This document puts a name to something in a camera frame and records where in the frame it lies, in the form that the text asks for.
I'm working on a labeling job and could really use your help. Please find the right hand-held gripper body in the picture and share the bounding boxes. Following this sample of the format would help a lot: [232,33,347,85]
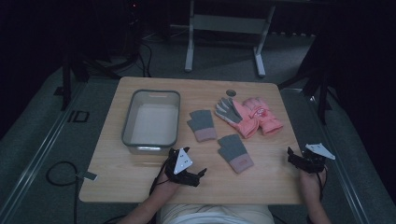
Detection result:
[295,142,336,175]

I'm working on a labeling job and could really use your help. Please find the person's right hand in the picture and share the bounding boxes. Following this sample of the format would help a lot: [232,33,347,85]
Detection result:
[299,167,328,203]

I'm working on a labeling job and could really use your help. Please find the person's white clothing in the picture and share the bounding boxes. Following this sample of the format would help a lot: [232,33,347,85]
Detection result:
[156,203,276,224]

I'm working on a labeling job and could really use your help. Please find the black tripod stand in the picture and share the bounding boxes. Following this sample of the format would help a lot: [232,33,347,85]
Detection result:
[277,36,333,126]
[53,46,123,112]

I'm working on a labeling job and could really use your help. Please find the black cables behind table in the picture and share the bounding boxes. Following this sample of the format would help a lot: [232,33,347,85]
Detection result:
[135,40,154,78]

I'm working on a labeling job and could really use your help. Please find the grey cable tag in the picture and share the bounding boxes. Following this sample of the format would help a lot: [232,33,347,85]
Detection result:
[76,170,98,182]

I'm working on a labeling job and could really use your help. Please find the clear plastic bin grey rim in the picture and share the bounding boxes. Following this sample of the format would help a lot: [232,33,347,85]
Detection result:
[121,89,181,156]

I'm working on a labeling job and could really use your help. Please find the pink glove with print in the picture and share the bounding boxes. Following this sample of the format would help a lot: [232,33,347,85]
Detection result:
[242,96,284,136]

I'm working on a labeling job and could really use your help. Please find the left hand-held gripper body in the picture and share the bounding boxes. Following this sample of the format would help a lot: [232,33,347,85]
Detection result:
[163,147,201,188]

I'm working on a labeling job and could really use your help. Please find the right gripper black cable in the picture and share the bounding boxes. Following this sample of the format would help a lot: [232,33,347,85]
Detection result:
[315,166,329,201]

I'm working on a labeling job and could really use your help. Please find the dark equipment with red light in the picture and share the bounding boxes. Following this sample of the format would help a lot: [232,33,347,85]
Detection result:
[122,0,146,59]

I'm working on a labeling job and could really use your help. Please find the metal floor rail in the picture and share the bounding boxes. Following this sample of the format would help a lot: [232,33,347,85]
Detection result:
[279,88,373,224]
[0,81,88,224]

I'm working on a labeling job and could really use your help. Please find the pink glove grey palm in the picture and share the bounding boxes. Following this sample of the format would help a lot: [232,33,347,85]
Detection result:
[214,96,261,139]

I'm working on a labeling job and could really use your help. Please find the black floor cable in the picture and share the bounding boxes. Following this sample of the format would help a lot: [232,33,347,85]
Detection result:
[45,161,79,224]

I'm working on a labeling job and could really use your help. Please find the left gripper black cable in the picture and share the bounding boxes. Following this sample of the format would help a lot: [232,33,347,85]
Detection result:
[148,161,170,196]

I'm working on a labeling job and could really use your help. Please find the person's left hand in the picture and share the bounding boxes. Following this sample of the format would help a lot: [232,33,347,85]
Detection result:
[151,176,182,203]

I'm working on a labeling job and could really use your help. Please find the white metal desk frame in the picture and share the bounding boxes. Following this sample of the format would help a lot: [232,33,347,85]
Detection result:
[184,0,277,78]

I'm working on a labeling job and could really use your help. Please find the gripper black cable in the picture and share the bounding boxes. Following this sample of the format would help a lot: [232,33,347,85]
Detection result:
[148,161,170,196]
[315,166,329,201]

